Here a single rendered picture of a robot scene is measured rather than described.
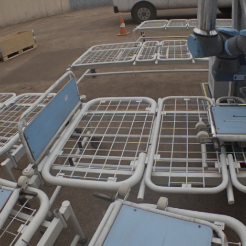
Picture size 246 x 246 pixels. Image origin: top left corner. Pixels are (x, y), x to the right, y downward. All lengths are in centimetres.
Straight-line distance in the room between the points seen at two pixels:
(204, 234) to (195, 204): 80
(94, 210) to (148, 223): 86
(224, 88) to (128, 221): 147
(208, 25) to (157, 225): 107
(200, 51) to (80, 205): 126
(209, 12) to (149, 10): 682
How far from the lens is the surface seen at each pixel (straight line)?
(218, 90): 205
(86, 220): 165
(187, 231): 87
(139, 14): 821
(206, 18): 143
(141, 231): 84
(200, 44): 145
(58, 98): 156
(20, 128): 124
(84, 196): 179
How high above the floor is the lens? 128
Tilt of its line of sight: 32 degrees down
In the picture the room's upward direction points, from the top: 8 degrees counter-clockwise
